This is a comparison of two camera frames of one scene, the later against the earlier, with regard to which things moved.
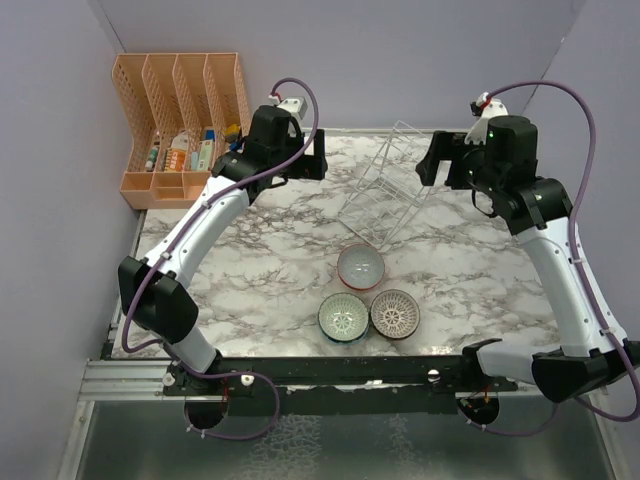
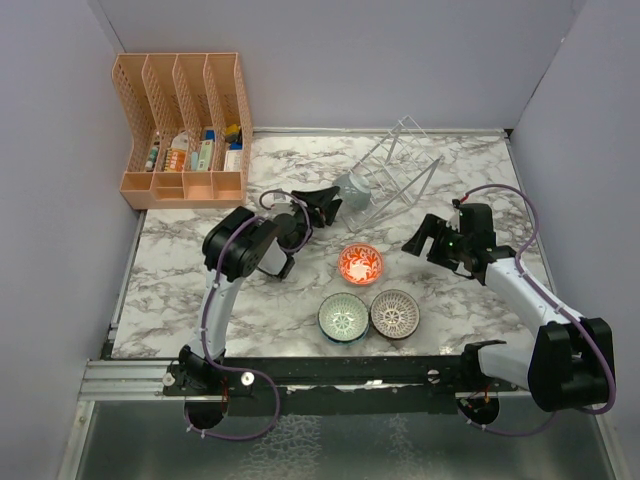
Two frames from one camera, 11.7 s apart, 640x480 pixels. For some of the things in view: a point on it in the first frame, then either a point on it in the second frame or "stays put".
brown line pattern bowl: [394, 314] stays put
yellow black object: [232, 132] stays put
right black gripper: [446, 146] → [430, 228]
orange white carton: [176, 156] stays put
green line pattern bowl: [343, 317] stays put
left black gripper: [311, 166] → [320, 198]
